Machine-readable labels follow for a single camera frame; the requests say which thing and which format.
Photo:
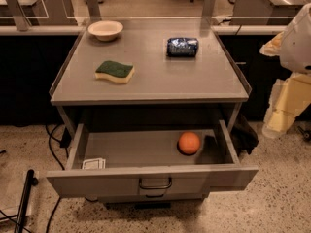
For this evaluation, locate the grey background desk right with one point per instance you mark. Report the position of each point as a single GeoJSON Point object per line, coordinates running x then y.
{"type": "Point", "coordinates": [265, 12]}

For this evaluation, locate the black pole stand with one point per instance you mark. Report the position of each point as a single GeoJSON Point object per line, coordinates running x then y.
{"type": "Point", "coordinates": [30, 181]}

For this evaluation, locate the green yellow sponge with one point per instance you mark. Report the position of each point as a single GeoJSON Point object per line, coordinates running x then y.
{"type": "Point", "coordinates": [114, 72]}

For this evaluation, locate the black cloth beside cabinet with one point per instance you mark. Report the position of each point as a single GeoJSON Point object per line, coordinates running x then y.
{"type": "Point", "coordinates": [243, 136]}

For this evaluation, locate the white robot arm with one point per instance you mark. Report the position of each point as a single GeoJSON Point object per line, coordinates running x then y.
{"type": "Point", "coordinates": [295, 52]}

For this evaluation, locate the white tag in drawer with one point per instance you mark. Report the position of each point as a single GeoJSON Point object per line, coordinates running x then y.
{"type": "Point", "coordinates": [94, 163]}

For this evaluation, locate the grey metal cabinet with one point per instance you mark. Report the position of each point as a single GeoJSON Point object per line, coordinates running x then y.
{"type": "Point", "coordinates": [210, 77]}

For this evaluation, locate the orange fruit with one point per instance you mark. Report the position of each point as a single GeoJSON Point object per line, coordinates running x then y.
{"type": "Point", "coordinates": [189, 143]}

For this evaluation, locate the open grey top drawer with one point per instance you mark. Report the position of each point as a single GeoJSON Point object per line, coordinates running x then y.
{"type": "Point", "coordinates": [131, 156]}

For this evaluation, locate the grey background desk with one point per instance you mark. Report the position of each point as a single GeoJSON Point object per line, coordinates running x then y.
{"type": "Point", "coordinates": [40, 12]}
{"type": "Point", "coordinates": [265, 12]}

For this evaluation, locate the white ceramic bowl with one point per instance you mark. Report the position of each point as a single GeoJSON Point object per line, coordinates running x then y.
{"type": "Point", "coordinates": [105, 30]}

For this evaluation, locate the grey background desk left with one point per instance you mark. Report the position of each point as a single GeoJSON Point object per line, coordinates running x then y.
{"type": "Point", "coordinates": [40, 12]}

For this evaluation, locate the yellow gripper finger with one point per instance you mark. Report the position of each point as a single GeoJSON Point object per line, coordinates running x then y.
{"type": "Point", "coordinates": [272, 48]}
{"type": "Point", "coordinates": [288, 100]}

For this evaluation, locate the metal drawer handle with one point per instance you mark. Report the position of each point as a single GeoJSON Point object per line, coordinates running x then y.
{"type": "Point", "coordinates": [155, 184]}

